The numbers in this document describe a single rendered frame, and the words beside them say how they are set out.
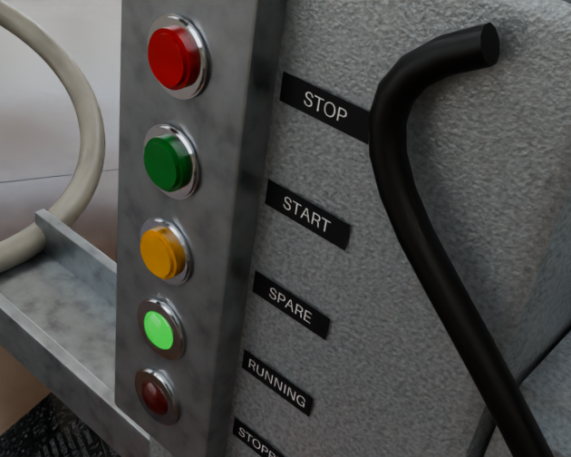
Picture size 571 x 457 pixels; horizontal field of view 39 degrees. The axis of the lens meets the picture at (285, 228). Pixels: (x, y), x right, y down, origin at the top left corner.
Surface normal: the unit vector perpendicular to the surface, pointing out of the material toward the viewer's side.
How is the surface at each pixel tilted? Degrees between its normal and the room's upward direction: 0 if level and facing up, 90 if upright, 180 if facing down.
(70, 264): 90
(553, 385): 4
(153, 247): 90
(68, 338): 1
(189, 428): 90
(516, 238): 90
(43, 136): 0
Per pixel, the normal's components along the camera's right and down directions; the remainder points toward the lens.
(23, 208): 0.13, -0.82
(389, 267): -0.65, 0.35
